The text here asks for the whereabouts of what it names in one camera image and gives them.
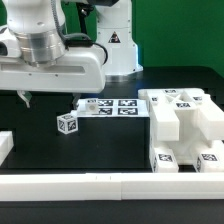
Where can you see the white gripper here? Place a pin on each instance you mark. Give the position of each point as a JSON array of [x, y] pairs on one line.
[[80, 70]]

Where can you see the white chair seat piece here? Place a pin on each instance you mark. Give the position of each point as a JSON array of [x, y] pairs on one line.
[[190, 136]]

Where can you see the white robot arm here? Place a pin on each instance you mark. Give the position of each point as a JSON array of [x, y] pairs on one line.
[[37, 56]]

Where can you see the white flat back plate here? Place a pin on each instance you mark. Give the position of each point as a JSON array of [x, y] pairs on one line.
[[118, 108]]

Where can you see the white left fence rail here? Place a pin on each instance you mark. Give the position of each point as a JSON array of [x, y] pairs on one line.
[[6, 144]]

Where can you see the white fence rail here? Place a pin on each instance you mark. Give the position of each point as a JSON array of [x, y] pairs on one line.
[[111, 186], [6, 144]]

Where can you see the white front fence rail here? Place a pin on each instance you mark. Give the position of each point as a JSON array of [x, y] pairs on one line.
[[111, 186]]

